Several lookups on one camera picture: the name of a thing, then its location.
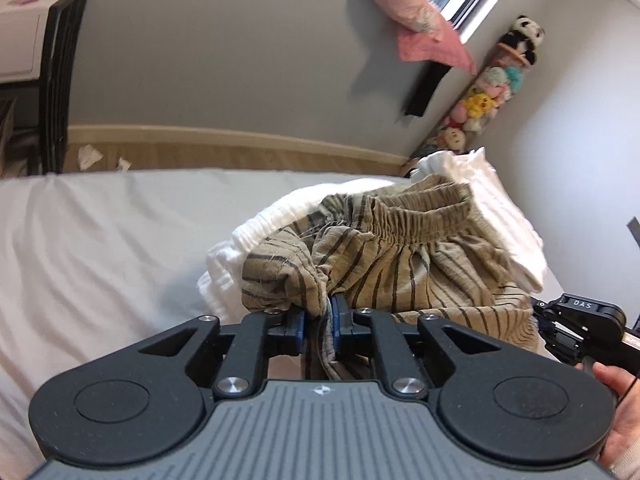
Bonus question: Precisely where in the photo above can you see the pink cloth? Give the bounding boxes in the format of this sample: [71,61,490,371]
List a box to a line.
[360,0,479,77]

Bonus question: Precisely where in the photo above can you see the person's right hand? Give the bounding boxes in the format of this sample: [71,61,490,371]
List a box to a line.
[575,361,640,472]

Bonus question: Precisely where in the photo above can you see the stack of white folded clothes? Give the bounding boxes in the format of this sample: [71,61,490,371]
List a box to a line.
[196,147,547,322]

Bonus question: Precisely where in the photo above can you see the black strap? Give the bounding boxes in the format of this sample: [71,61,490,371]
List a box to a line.
[404,61,452,119]

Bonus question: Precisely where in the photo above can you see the panda plush toy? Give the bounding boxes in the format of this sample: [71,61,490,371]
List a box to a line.
[500,15,547,67]

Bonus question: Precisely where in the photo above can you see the wooden baseboard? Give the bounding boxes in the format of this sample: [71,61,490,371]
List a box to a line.
[67,125,417,177]

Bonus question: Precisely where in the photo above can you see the white desk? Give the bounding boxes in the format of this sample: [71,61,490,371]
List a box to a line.
[0,0,57,84]

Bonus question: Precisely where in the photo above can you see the tan striped pants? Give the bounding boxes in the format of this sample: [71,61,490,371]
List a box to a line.
[241,176,538,382]

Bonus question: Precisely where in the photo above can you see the white bed sheet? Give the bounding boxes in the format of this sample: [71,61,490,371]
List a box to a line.
[0,167,576,480]

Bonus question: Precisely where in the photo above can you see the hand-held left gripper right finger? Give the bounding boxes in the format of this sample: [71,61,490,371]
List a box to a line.
[330,294,504,401]

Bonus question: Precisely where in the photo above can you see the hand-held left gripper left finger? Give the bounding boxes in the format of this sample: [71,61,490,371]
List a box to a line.
[133,308,308,401]

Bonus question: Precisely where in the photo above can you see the black chair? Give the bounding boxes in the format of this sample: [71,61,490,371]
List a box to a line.
[0,0,94,177]

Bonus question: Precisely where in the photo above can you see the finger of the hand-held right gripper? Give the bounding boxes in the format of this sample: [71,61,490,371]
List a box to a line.
[530,298,570,358]

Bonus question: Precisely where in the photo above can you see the clear tube of plush toys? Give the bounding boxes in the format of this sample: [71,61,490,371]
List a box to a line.
[422,42,538,155]

